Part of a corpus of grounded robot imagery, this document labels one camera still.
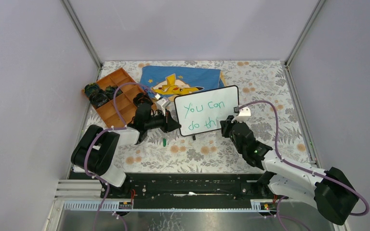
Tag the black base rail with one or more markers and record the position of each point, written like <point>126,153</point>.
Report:
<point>189,191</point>

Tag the floral patterned tablecloth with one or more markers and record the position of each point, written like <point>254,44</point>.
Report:
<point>274,122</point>

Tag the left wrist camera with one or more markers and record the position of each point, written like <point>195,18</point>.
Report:
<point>161,103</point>

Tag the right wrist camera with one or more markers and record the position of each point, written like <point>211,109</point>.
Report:
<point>243,115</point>

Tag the dark rolled fabric back left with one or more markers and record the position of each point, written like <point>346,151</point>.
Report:
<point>90,89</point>

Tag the white whiteboard black frame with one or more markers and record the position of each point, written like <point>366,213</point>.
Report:
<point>202,112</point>

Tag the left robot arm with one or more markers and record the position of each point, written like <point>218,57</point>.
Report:
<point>96,149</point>

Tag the blue Pikachu cloth bag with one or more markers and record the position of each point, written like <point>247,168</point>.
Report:
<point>171,81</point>

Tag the dark green rolled fabric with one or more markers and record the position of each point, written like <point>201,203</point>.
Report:
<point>110,92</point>

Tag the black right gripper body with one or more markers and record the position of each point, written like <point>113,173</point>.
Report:
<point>228,129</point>

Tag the dark rolled fabric front left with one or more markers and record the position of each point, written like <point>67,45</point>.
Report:
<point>98,99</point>

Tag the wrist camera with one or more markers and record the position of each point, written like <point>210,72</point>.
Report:
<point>243,115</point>
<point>161,103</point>

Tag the wooden compartment tray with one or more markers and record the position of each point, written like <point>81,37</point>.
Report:
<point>122,105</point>

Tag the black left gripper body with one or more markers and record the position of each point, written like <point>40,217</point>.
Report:
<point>158,121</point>

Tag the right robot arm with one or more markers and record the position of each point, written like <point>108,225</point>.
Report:
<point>329,191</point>

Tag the dark rolled fabric orange pattern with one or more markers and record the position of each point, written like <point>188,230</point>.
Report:
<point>142,98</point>

